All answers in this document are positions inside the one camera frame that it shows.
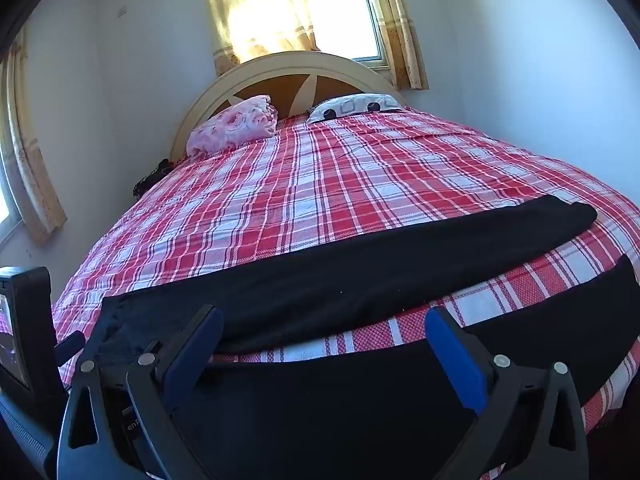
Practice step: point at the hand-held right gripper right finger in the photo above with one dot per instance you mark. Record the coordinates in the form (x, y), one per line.
(457, 360)

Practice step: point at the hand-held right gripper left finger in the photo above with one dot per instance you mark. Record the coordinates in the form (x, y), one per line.
(192, 355)

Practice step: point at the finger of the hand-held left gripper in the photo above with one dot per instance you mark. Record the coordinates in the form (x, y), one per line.
(70, 347)

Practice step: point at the black pants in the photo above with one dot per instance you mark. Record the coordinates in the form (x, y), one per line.
(350, 285)

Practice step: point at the dark cloth beside bed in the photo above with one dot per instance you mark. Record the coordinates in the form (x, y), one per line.
(150, 177)

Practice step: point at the red plaid bedsheet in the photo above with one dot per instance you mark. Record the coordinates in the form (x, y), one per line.
(325, 185)

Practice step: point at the grey patterned pillow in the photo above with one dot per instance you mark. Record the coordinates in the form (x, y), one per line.
(350, 106)

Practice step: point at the cream wooden headboard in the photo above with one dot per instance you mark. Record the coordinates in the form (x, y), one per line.
(270, 65)

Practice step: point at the narrow yellow curtain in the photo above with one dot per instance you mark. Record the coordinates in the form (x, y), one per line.
(400, 35)

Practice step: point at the sunlit yellow curtain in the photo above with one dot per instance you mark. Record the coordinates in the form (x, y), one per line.
(250, 15)

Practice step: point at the window behind headboard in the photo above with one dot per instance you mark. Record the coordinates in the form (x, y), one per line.
(345, 15)

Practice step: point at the side wall window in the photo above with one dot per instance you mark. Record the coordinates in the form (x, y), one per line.
(7, 210)

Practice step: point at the side wall yellow curtain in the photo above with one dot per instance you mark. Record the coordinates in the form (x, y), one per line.
(35, 185)

